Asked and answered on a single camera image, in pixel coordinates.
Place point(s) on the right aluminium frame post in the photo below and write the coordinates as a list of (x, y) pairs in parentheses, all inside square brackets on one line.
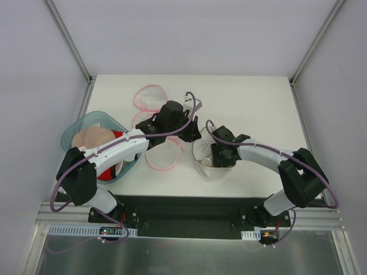
[(317, 40)]

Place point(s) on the red bra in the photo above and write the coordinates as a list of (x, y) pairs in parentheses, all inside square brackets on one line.
[(112, 172)]

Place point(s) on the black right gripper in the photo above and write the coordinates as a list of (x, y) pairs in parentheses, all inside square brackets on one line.
[(219, 156)]

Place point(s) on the aluminium frame post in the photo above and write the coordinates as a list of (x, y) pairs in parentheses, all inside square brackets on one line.
[(67, 38), (317, 40)]

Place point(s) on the white black-trimmed bra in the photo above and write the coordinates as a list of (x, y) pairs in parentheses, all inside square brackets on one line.
[(126, 161)]

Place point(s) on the white slotted cable duct left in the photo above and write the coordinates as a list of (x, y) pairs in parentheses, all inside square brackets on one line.
[(86, 231)]

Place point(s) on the pink-trimmed mesh bag middle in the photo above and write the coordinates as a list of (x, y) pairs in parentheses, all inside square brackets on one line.
[(142, 118)]

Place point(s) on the pink-trimmed mesh bag front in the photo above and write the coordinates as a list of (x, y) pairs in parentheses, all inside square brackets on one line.
[(165, 156)]

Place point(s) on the teal plastic basket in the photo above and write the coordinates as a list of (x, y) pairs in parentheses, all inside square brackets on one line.
[(95, 118)]

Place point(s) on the pink-trimmed white mesh bag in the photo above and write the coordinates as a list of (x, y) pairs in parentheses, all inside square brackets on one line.
[(150, 98)]

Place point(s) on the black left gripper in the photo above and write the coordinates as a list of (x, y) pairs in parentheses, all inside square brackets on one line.
[(188, 130)]

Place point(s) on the left aluminium frame post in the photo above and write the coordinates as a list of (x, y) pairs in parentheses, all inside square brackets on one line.
[(67, 38)]

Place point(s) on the cream mesh laundry bag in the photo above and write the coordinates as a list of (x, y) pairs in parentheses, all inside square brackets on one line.
[(200, 150)]

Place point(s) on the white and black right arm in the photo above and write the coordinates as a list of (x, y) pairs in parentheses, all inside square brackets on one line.
[(301, 177)]

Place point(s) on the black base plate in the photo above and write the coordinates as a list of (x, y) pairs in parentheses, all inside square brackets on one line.
[(196, 217)]

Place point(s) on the beige bra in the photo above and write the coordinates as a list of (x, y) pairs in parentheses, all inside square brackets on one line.
[(92, 137)]

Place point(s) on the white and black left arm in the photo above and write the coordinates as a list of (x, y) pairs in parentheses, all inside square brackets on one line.
[(79, 170)]

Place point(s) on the white slotted cable duct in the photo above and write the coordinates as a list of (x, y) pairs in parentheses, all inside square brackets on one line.
[(86, 231), (251, 235)]

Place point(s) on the white slotted cable duct right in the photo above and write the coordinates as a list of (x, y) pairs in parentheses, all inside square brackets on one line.
[(251, 235)]

